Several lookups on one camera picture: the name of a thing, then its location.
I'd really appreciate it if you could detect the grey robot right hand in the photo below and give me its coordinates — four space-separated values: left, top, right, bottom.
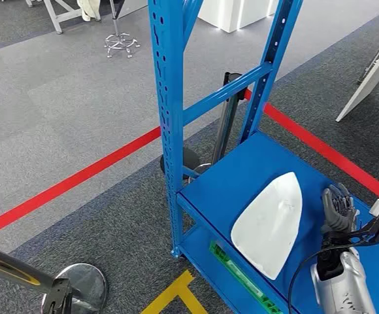
320 182 362 237

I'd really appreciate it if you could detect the white plastic body panel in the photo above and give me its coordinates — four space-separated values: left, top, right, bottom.
230 171 303 281

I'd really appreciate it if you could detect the green plastic strip part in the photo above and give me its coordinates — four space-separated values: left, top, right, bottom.
208 241 283 314

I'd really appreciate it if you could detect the blue metal shelf rack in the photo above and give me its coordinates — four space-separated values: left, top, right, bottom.
146 0 379 314

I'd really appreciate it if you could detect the red barrier belt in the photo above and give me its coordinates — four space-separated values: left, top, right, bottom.
0 126 162 241
243 88 379 208

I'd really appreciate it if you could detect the white angled table leg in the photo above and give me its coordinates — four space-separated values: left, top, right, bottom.
335 19 379 123

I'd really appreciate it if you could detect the chrome round stanchion base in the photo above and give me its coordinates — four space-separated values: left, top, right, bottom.
187 162 214 185
41 263 109 314

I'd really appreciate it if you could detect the black round stanchion base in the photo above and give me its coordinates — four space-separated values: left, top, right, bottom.
159 147 201 181

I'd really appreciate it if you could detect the chrome stool base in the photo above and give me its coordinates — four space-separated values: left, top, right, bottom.
103 0 141 60

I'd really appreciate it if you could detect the white cloth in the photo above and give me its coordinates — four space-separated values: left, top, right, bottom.
76 0 101 22

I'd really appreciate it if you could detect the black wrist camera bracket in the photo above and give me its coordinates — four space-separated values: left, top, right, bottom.
320 202 379 254

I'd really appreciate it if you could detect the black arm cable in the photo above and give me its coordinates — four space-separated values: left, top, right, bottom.
287 243 354 314

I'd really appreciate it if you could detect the white table frame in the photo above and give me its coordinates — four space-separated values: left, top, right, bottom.
24 0 102 35

